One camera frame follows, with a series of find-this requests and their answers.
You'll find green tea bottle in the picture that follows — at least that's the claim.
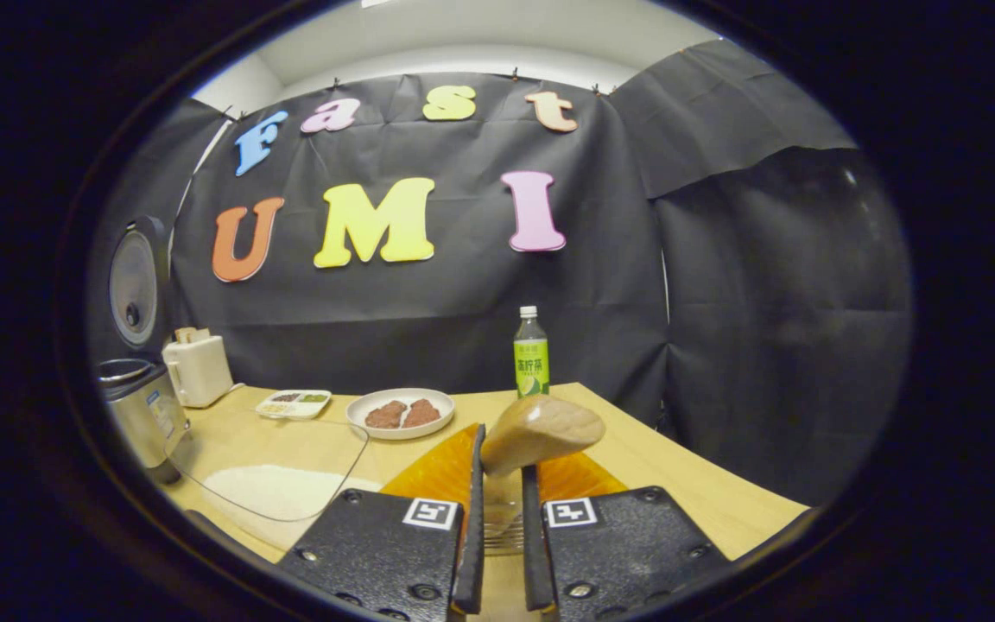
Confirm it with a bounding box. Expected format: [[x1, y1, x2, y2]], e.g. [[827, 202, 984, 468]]
[[513, 306, 551, 400]]

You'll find black rice cooker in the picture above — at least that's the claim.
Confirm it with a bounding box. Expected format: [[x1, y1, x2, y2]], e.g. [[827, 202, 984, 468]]
[[96, 216, 192, 485]]

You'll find wooden spoon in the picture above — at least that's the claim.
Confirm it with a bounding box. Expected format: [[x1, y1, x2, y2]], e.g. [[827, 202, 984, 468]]
[[480, 395, 606, 478]]

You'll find white toaster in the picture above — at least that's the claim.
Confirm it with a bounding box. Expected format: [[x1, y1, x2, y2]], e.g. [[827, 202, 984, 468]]
[[162, 327, 235, 409]]

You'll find white round plate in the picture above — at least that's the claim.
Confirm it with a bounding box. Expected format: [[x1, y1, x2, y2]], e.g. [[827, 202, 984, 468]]
[[346, 388, 456, 441]]

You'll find clear rice container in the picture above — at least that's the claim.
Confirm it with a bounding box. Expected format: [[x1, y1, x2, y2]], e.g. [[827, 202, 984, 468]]
[[165, 413, 383, 554]]

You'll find white divided bean dish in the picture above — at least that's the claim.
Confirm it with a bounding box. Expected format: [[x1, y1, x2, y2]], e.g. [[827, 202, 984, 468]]
[[256, 390, 333, 421]]

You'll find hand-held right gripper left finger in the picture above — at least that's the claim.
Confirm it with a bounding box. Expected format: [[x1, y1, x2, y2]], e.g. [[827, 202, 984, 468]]
[[277, 422, 487, 621]]

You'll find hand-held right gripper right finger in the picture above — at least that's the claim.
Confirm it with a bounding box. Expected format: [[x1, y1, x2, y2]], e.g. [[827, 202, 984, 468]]
[[521, 451, 732, 619]]

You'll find metal wire chopstick holder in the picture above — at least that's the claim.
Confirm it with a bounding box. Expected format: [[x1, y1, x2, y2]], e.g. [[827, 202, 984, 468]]
[[485, 497, 526, 555]]

